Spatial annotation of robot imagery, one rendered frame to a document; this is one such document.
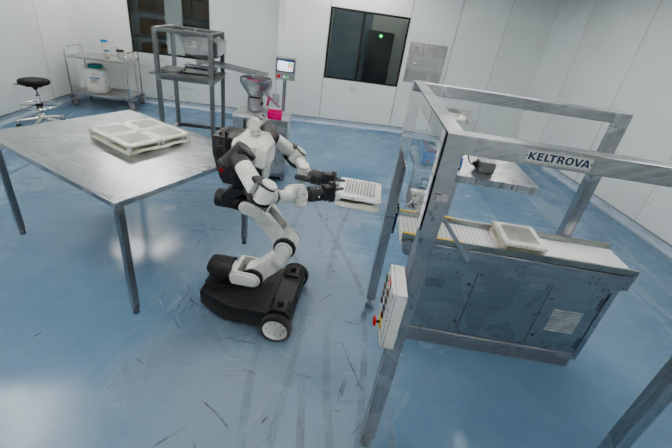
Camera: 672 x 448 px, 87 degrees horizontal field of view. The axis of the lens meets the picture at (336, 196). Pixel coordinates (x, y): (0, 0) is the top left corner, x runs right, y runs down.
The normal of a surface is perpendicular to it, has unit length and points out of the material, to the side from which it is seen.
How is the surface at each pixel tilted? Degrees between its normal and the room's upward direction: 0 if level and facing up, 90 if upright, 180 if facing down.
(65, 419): 0
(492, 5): 90
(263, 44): 90
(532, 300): 90
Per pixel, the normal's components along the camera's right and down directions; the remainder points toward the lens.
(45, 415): 0.13, -0.88
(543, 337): -0.10, 0.44
